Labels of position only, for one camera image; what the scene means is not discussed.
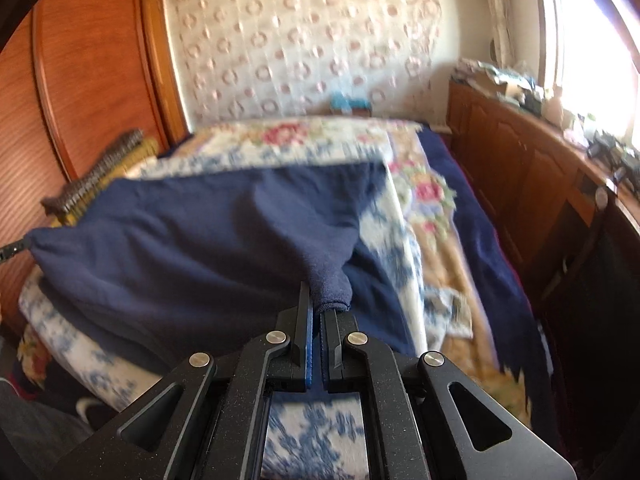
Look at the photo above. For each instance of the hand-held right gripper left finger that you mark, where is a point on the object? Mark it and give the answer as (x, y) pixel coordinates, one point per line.
(309, 360)

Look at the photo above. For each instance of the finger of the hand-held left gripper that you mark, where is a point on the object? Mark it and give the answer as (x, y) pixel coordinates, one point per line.
(15, 250)

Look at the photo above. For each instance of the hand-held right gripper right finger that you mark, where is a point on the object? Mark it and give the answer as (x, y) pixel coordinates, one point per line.
(327, 360)

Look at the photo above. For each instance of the navy blue printed t-shirt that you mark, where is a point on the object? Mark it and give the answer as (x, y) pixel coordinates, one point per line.
(210, 240)

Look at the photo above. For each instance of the dark circle-print cloth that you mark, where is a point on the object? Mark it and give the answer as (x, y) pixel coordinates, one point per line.
(95, 175)

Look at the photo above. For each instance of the blue floral bed sheet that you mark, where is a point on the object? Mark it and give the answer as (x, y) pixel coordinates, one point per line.
(80, 350)

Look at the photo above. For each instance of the yellow knitted cloth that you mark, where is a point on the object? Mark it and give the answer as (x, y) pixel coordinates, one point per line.
(120, 165)

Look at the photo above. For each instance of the wooden slatted wardrobe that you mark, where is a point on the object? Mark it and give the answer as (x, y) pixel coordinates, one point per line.
(85, 85)

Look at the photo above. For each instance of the person's grey trouser leg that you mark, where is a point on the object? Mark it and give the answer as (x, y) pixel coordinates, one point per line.
(35, 435)

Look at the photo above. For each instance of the floral quilt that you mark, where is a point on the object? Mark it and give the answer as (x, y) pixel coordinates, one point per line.
(425, 195)

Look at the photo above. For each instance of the dark blue bed sheet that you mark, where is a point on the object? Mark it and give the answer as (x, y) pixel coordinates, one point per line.
(495, 260)

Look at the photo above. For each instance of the wooden side cabinet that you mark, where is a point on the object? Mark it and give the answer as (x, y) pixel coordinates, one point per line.
(515, 170)

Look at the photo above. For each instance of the cluttered cardboard box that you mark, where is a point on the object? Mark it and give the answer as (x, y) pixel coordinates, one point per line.
(500, 80)

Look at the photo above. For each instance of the black handheld device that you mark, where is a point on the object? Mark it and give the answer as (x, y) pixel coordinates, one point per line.
(627, 166)
(602, 147)

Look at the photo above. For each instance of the window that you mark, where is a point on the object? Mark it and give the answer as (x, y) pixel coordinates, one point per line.
(590, 45)

